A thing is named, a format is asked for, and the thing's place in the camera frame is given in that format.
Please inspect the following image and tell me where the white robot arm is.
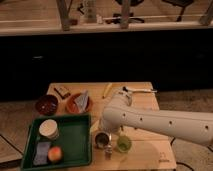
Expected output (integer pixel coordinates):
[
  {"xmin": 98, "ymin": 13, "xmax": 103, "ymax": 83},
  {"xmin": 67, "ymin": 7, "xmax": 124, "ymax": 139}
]
[{"xmin": 100, "ymin": 90, "xmax": 213, "ymax": 147}]

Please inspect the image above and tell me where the metal cup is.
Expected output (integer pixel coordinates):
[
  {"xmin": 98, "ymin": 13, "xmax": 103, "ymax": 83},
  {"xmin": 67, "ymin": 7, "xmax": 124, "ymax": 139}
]
[{"xmin": 95, "ymin": 132, "xmax": 110, "ymax": 149}]

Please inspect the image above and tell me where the green plastic cup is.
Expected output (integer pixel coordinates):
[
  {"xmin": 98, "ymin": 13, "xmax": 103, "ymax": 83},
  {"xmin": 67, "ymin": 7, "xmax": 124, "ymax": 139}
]
[{"xmin": 116, "ymin": 135, "xmax": 132, "ymax": 153}]

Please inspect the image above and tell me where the yellow banana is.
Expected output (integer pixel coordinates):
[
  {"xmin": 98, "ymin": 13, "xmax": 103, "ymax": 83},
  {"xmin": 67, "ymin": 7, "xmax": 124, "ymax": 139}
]
[{"xmin": 102, "ymin": 83, "xmax": 113, "ymax": 99}]

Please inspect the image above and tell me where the grey folded cloth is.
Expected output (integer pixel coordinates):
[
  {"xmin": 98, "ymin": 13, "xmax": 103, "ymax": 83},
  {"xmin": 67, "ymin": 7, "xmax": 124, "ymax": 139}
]
[{"xmin": 74, "ymin": 91, "xmax": 89, "ymax": 113}]

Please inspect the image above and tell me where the orange bowl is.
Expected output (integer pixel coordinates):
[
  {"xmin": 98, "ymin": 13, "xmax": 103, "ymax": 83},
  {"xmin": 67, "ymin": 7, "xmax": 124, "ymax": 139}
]
[{"xmin": 65, "ymin": 93, "xmax": 93, "ymax": 114}]

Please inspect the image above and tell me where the brown chocolate bar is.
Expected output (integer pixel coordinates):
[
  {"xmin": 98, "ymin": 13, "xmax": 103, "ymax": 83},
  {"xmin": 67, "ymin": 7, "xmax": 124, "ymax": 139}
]
[{"xmin": 54, "ymin": 86, "xmax": 70, "ymax": 99}]

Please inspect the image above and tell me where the dark brown bowl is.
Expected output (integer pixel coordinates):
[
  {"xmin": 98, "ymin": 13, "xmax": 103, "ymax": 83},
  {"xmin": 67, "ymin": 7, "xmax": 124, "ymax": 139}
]
[{"xmin": 35, "ymin": 94, "xmax": 58, "ymax": 116}]

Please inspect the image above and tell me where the white round canister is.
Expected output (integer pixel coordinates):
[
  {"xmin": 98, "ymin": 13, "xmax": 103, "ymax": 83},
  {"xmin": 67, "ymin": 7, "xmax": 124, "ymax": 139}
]
[{"xmin": 39, "ymin": 119, "xmax": 59, "ymax": 140}]

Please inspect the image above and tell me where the green plastic tray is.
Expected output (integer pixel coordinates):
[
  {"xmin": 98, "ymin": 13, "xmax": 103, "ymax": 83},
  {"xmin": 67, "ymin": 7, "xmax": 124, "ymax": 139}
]
[{"xmin": 21, "ymin": 114, "xmax": 92, "ymax": 171}]

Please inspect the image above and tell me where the red yellow apple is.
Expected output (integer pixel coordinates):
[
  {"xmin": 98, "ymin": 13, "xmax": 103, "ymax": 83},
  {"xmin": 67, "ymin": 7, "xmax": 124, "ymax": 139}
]
[{"xmin": 48, "ymin": 146, "xmax": 63, "ymax": 163}]

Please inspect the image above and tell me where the grey sponge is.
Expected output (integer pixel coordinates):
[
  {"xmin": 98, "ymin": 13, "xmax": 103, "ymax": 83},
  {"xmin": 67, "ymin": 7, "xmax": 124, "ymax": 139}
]
[{"xmin": 33, "ymin": 141, "xmax": 51, "ymax": 166}]

